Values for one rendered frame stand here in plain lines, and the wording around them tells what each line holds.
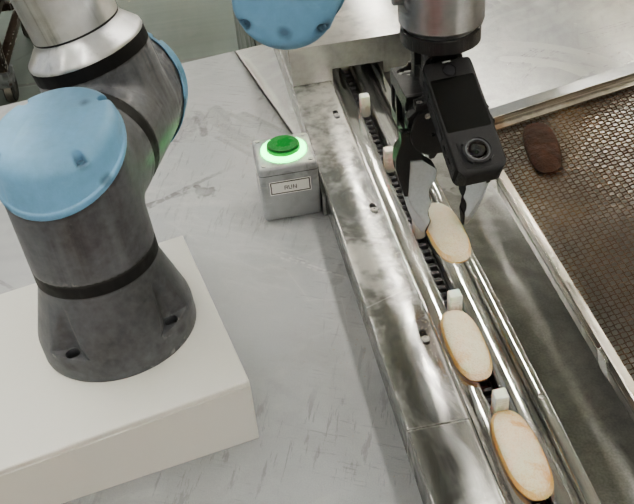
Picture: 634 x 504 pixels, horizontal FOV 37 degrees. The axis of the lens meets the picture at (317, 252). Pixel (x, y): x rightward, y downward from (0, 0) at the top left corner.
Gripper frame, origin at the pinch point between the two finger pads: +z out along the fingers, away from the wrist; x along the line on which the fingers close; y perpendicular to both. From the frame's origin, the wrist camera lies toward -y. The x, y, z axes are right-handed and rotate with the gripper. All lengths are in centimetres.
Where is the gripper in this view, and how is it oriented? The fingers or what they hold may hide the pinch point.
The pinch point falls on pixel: (445, 220)
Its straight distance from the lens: 95.9
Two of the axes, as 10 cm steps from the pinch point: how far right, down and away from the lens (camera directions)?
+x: -9.8, 1.7, -0.9
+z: 0.8, 7.8, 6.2
